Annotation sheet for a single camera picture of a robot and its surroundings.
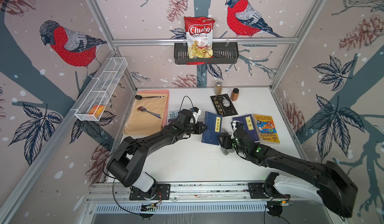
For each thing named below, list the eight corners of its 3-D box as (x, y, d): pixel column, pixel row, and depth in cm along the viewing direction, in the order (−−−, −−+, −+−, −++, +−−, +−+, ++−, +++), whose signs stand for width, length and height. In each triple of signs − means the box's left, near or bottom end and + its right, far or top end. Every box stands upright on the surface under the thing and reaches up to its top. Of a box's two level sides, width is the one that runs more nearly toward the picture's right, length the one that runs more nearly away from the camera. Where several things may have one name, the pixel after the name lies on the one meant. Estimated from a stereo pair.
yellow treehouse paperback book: (258, 144, 93) (260, 141, 89) (250, 117, 105) (252, 114, 102) (279, 144, 92) (282, 141, 89) (268, 117, 105) (271, 114, 102)
